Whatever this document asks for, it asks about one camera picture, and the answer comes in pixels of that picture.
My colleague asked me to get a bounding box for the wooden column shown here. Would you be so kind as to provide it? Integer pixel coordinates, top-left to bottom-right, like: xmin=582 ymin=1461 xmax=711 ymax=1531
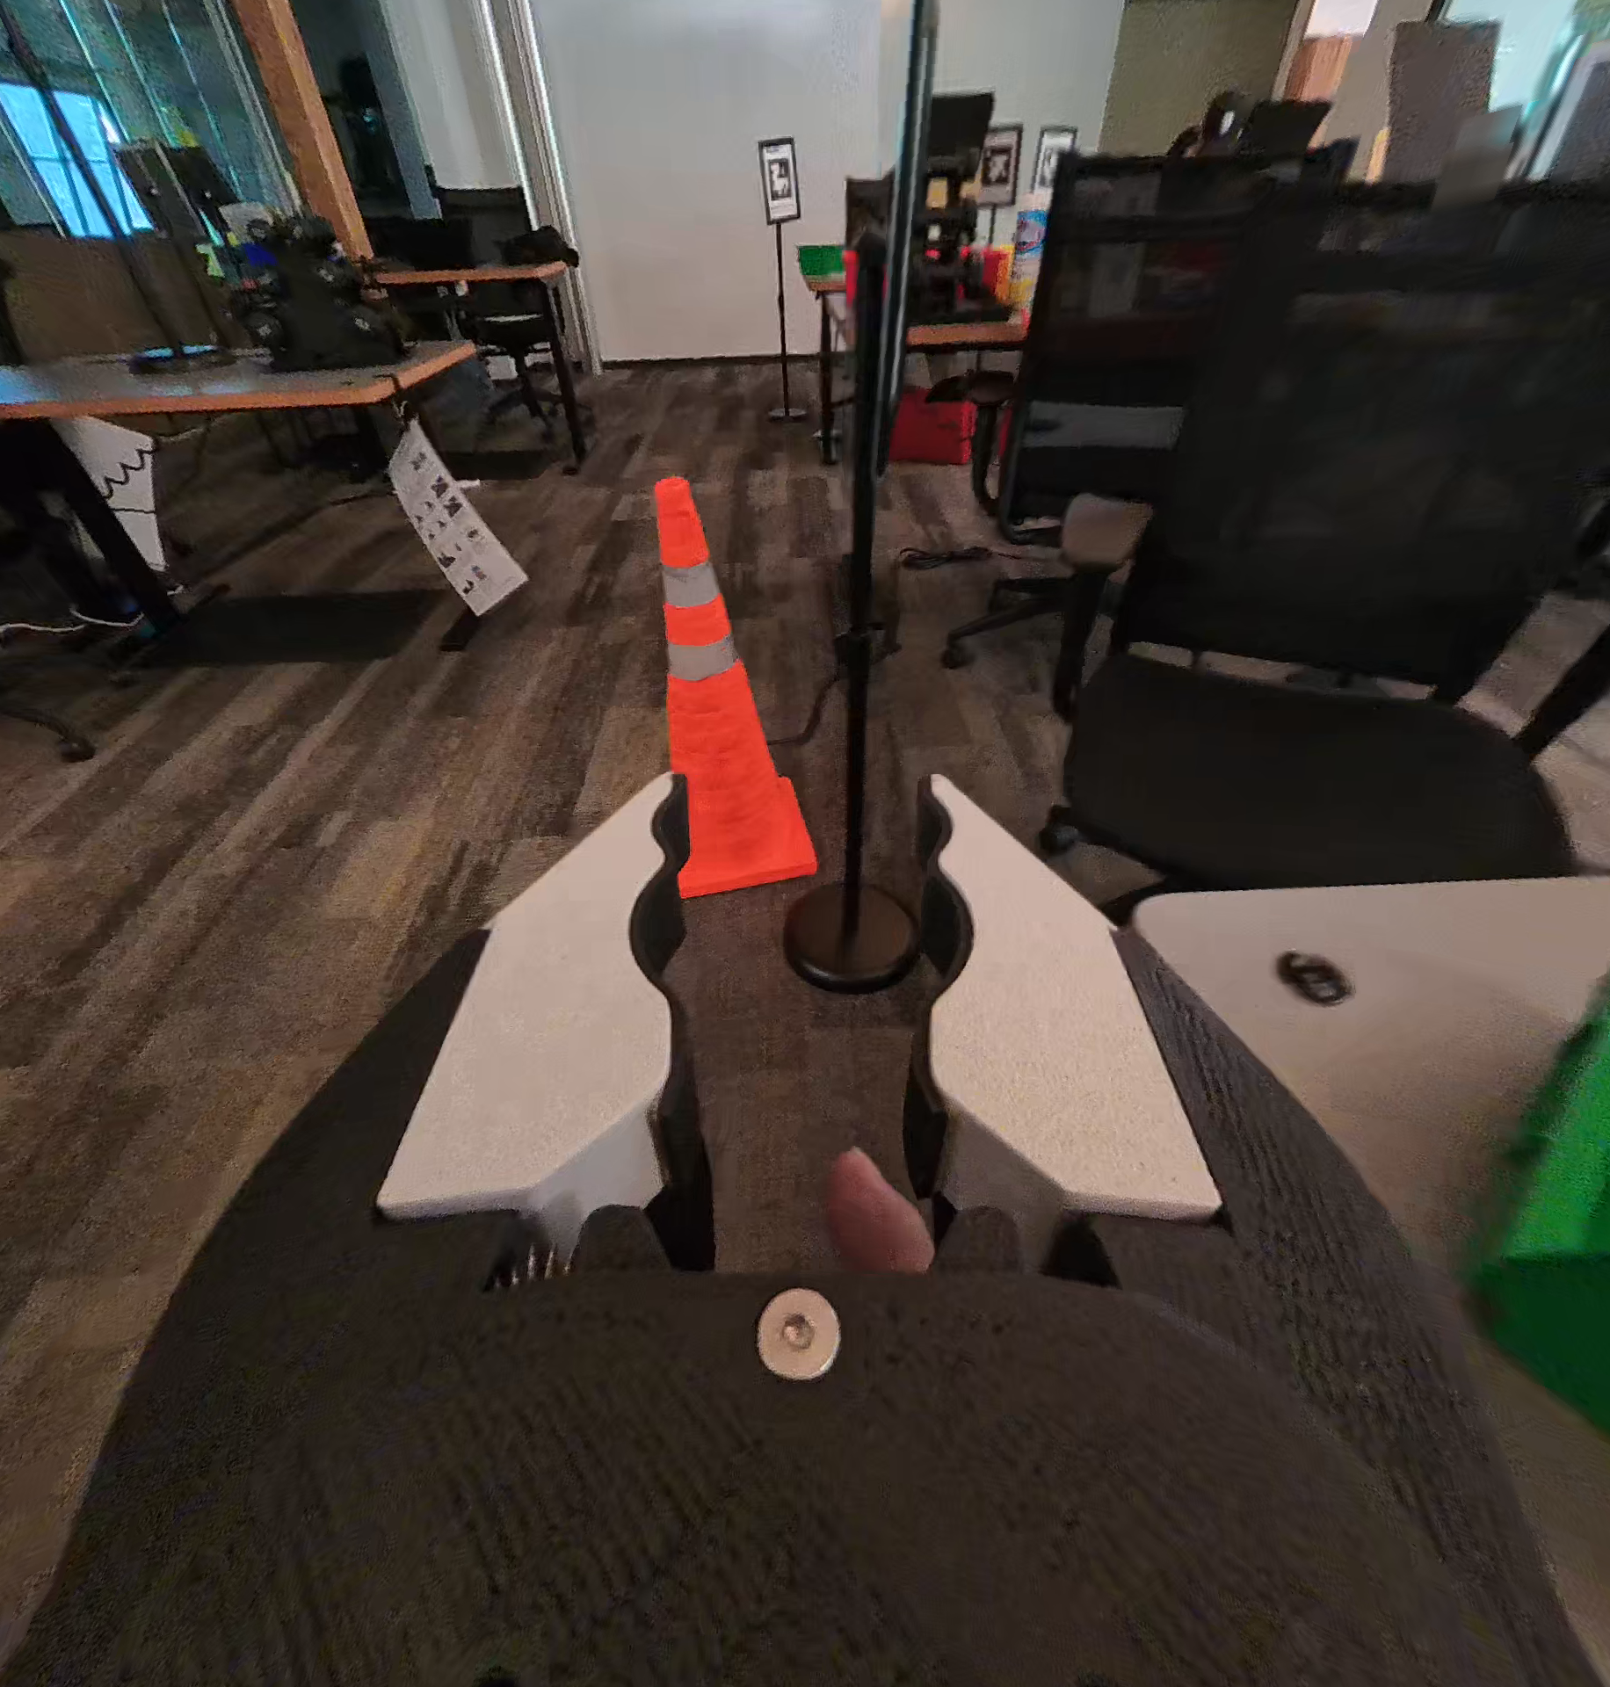
xmin=229 ymin=0 xmax=377 ymax=261

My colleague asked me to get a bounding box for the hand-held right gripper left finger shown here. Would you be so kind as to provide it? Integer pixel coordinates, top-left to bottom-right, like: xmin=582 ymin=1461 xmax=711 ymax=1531
xmin=377 ymin=770 xmax=717 ymax=1270

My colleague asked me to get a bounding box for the wooden desk with black legs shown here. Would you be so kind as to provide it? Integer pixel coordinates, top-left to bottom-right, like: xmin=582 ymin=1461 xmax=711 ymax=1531
xmin=369 ymin=258 xmax=589 ymax=475

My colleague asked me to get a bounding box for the black monitor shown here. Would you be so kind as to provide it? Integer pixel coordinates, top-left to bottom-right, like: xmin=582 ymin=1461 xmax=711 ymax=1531
xmin=109 ymin=140 xmax=244 ymax=376

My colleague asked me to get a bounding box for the hanging printed paper sheet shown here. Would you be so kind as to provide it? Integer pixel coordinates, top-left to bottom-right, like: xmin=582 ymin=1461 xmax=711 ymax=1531
xmin=386 ymin=419 xmax=531 ymax=617

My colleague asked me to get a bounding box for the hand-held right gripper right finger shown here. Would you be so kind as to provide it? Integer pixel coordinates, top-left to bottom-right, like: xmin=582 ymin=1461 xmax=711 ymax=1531
xmin=901 ymin=773 xmax=1224 ymax=1250

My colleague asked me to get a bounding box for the white paper on desk leg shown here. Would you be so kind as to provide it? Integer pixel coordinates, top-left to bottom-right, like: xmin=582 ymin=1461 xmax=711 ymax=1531
xmin=51 ymin=418 xmax=169 ymax=573

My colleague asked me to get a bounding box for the long wooden desk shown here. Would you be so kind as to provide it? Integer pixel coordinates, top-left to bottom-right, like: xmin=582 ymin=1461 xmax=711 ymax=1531
xmin=0 ymin=341 xmax=481 ymax=661

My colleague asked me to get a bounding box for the black sign stand with tag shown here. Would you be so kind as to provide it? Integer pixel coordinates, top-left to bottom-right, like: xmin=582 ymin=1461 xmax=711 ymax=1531
xmin=755 ymin=135 xmax=810 ymax=425

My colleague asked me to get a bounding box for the green plastic bin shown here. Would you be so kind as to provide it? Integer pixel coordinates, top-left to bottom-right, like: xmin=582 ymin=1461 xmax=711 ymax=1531
xmin=1462 ymin=938 xmax=1610 ymax=1461

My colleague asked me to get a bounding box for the black stool chair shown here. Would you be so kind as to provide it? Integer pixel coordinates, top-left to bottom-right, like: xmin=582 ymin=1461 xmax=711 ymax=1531
xmin=469 ymin=225 xmax=584 ymax=427

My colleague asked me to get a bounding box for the black mesh office chair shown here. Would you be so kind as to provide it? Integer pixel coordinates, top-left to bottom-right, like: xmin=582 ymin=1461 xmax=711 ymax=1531
xmin=1039 ymin=249 xmax=1610 ymax=915
xmin=943 ymin=142 xmax=1361 ymax=673

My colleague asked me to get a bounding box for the red box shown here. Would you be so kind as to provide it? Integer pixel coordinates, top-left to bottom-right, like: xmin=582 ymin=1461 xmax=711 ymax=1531
xmin=886 ymin=394 xmax=982 ymax=468

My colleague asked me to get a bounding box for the wooden desk with clutter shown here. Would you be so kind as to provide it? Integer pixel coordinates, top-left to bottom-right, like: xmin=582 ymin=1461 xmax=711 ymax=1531
xmin=806 ymin=269 xmax=1034 ymax=464

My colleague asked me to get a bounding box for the black round-base pole stand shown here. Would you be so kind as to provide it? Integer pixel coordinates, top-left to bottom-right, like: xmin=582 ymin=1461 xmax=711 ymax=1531
xmin=784 ymin=223 xmax=919 ymax=994

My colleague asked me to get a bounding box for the black equipment pile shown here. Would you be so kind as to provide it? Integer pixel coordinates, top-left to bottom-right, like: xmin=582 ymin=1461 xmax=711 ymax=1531
xmin=229 ymin=216 xmax=407 ymax=375

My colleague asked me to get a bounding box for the orange traffic cone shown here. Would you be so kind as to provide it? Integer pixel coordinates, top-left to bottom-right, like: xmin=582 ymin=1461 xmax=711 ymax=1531
xmin=652 ymin=478 xmax=820 ymax=901

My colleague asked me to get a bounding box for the person's right hand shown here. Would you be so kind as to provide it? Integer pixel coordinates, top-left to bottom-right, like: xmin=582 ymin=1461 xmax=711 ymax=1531
xmin=825 ymin=1146 xmax=937 ymax=1273

